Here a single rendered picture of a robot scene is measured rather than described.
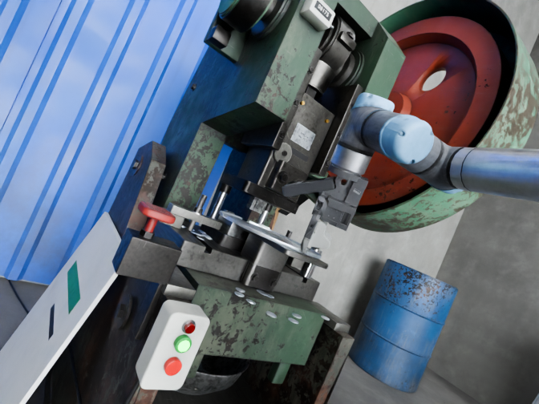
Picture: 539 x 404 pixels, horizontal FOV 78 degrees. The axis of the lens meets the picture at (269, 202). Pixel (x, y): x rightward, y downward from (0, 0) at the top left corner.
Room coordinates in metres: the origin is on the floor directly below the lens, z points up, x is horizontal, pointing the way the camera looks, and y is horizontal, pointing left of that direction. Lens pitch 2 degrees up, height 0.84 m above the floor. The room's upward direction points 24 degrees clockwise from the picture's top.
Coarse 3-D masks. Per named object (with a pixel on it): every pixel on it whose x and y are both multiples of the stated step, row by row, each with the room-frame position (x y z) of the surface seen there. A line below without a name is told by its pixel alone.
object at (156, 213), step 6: (144, 204) 0.59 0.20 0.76; (150, 204) 0.61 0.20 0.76; (144, 210) 0.57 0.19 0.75; (150, 210) 0.57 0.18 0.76; (156, 210) 0.58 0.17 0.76; (162, 210) 0.60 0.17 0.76; (150, 216) 0.57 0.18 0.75; (156, 216) 0.58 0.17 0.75; (162, 216) 0.58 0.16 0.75; (168, 216) 0.59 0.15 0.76; (174, 216) 0.60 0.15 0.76; (150, 222) 0.60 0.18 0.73; (156, 222) 0.61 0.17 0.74; (168, 222) 0.59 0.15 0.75; (144, 228) 0.60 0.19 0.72; (150, 228) 0.60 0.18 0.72
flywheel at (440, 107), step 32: (416, 32) 1.17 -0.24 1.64; (448, 32) 1.06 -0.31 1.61; (480, 32) 0.97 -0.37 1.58; (416, 64) 1.16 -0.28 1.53; (448, 64) 1.06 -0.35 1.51; (480, 64) 0.93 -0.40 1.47; (416, 96) 1.12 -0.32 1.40; (448, 96) 1.02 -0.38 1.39; (480, 96) 0.90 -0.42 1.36; (448, 128) 0.98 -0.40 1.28; (480, 128) 0.87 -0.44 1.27; (384, 160) 1.13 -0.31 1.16; (384, 192) 1.04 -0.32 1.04; (416, 192) 0.97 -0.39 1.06
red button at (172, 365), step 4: (168, 360) 0.55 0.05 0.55; (172, 360) 0.55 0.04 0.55; (176, 360) 0.55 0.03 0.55; (164, 364) 0.55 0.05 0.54; (168, 364) 0.54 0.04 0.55; (172, 364) 0.55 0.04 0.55; (176, 364) 0.55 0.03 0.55; (180, 364) 0.55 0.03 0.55; (164, 368) 0.54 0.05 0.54; (168, 368) 0.54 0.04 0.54; (172, 368) 0.55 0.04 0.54; (176, 368) 0.55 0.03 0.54; (180, 368) 0.56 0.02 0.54; (168, 372) 0.55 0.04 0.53; (172, 372) 0.55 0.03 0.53; (176, 372) 0.55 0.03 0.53
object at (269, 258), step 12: (252, 240) 0.84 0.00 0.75; (264, 240) 0.77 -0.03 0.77; (252, 252) 0.82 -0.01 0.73; (264, 252) 0.81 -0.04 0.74; (276, 252) 0.83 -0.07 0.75; (288, 252) 0.70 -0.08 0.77; (300, 252) 0.75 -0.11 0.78; (252, 264) 0.81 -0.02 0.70; (264, 264) 0.82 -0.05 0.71; (276, 264) 0.84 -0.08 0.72; (312, 264) 0.74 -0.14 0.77; (324, 264) 0.76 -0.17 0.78; (252, 276) 0.81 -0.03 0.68; (264, 276) 0.83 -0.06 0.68; (276, 276) 0.85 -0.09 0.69; (264, 288) 0.84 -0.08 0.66
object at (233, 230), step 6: (222, 216) 0.96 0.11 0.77; (222, 222) 0.95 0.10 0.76; (228, 222) 0.92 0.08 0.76; (222, 228) 0.93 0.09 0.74; (228, 228) 0.91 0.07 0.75; (234, 228) 0.91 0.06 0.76; (240, 228) 0.92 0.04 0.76; (228, 234) 0.90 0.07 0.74; (234, 234) 0.91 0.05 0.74; (240, 234) 0.92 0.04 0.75; (246, 234) 0.93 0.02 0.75
